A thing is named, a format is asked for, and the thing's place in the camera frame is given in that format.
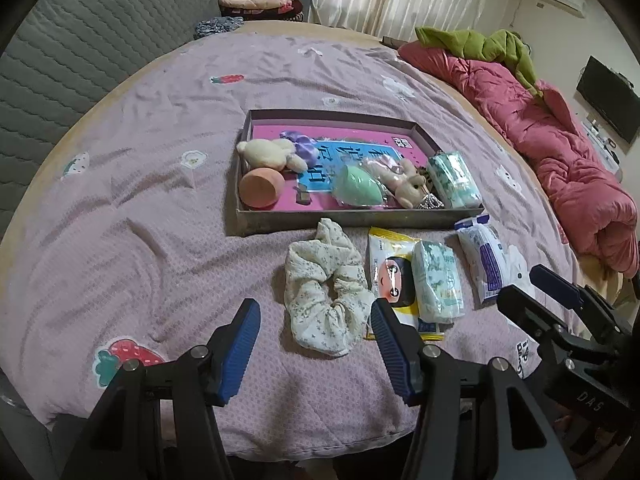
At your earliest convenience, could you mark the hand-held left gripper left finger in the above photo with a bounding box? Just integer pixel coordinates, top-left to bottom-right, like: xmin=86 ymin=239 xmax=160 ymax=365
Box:
xmin=60 ymin=298 xmax=262 ymax=480

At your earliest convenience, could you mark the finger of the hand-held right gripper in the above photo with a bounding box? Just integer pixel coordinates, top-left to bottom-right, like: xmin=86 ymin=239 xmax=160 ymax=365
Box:
xmin=529 ymin=263 xmax=587 ymax=312
xmin=496 ymin=284 xmax=572 ymax=347

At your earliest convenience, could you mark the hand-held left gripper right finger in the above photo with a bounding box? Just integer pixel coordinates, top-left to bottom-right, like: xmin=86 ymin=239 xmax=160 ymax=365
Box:
xmin=369 ymin=298 xmax=577 ymax=480

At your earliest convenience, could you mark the cream floral scrunchie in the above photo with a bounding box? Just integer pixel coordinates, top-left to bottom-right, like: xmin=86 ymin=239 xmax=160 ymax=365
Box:
xmin=283 ymin=217 xmax=376 ymax=359

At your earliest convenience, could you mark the green tissue pack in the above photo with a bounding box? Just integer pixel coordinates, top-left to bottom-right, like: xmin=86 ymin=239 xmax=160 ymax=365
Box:
xmin=427 ymin=151 xmax=484 ymax=209
xmin=413 ymin=239 xmax=465 ymax=325

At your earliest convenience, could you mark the orange makeup sponge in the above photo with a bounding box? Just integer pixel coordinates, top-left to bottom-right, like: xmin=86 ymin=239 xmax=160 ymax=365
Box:
xmin=238 ymin=167 xmax=286 ymax=210

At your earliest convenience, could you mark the tan plush bear pink dress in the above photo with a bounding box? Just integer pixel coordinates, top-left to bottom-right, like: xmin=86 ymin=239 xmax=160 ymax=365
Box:
xmin=362 ymin=155 xmax=445 ymax=210

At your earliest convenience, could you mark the green makeup sponge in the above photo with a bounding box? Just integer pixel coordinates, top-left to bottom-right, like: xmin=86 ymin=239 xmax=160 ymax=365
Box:
xmin=332 ymin=163 xmax=389 ymax=210

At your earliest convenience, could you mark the dark cardboard tray pink base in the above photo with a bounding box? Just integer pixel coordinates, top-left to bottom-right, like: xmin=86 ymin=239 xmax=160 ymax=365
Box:
xmin=233 ymin=108 xmax=486 ymax=237

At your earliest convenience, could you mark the blue white tissue pack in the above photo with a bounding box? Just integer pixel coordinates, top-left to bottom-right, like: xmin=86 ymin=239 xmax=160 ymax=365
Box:
xmin=454 ymin=213 xmax=531 ymax=306

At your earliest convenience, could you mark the yellow wet wipe packet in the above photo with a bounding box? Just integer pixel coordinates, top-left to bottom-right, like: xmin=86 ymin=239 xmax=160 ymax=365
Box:
xmin=366 ymin=226 xmax=446 ymax=344

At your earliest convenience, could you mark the pink quilt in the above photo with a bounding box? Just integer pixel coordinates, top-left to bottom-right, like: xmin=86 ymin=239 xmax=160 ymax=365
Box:
xmin=398 ymin=40 xmax=640 ymax=277

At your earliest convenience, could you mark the white television cabinet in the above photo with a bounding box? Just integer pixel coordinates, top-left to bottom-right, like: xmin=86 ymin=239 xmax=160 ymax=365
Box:
xmin=581 ymin=117 xmax=624 ymax=182

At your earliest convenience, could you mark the black television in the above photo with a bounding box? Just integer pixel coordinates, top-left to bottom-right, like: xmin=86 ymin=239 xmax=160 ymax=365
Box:
xmin=575 ymin=55 xmax=640 ymax=144

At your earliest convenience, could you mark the cream plush bunny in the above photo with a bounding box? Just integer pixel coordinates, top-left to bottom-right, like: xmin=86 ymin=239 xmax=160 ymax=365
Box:
xmin=236 ymin=129 xmax=321 ymax=174

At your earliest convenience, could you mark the green blanket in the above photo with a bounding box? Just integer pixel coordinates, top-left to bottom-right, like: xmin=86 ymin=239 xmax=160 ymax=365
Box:
xmin=415 ymin=26 xmax=544 ymax=97

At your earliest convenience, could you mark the blue patterned cloth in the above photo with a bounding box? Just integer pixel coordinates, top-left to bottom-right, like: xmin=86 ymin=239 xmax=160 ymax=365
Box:
xmin=193 ymin=15 xmax=246 ymax=40

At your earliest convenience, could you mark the pink folded garment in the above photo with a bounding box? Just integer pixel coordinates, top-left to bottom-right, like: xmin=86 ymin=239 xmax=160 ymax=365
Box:
xmin=220 ymin=0 xmax=297 ymax=12

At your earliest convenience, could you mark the grey quilted headboard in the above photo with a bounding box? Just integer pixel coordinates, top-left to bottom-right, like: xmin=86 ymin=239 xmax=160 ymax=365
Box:
xmin=0 ymin=0 xmax=224 ymax=241

